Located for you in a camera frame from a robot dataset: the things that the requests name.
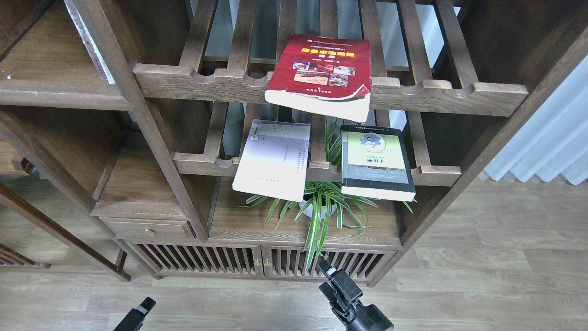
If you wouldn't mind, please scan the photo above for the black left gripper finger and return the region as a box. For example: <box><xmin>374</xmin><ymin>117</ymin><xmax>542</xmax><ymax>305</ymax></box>
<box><xmin>114</xmin><ymin>297</ymin><xmax>156</xmax><ymax>331</ymax></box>

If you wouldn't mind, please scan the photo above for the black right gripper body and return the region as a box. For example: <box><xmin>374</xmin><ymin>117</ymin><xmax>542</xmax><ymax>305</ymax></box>
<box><xmin>319</xmin><ymin>272</ymin><xmax>394</xmax><ymax>331</ymax></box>

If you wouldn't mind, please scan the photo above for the green grey black-edged book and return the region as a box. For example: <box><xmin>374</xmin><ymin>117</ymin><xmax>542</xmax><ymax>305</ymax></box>
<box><xmin>341</xmin><ymin>124</ymin><xmax>416</xmax><ymax>202</ymax></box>

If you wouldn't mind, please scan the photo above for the white plant pot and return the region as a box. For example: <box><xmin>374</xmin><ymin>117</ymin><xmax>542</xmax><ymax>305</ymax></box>
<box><xmin>299</xmin><ymin>195</ymin><xmax>337</xmax><ymax>219</ymax></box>

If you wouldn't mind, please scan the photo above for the green spider plant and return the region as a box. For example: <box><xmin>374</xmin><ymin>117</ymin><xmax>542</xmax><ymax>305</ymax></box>
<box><xmin>240</xmin><ymin>117</ymin><xmax>414</xmax><ymax>273</ymax></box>

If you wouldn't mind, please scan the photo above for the white lavender paperback book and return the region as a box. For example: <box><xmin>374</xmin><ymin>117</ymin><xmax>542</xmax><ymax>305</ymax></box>
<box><xmin>232</xmin><ymin>119</ymin><xmax>311</xmax><ymax>202</ymax></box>

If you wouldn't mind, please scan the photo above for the dark wooden bookshelf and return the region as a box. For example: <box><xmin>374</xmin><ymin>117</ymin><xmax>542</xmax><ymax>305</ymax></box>
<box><xmin>1</xmin><ymin>0</ymin><xmax>587</xmax><ymax>286</ymax></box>

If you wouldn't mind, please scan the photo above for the red paperback book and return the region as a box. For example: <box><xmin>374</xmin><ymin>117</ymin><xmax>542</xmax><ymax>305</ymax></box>
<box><xmin>265</xmin><ymin>34</ymin><xmax>371</xmax><ymax>122</ymax></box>

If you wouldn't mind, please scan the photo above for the white pleated curtain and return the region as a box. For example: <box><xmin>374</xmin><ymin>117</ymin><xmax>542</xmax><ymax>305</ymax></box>
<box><xmin>480</xmin><ymin>59</ymin><xmax>588</xmax><ymax>185</ymax></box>

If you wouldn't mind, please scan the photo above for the white upright book spine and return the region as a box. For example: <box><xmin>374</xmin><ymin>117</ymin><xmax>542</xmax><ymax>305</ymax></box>
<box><xmin>64</xmin><ymin>0</ymin><xmax>116</xmax><ymax>85</ymax></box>

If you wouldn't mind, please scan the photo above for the wooden furniture frame left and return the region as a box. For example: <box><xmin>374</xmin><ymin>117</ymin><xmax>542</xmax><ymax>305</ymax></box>
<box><xmin>0</xmin><ymin>185</ymin><xmax>131</xmax><ymax>281</ymax></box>

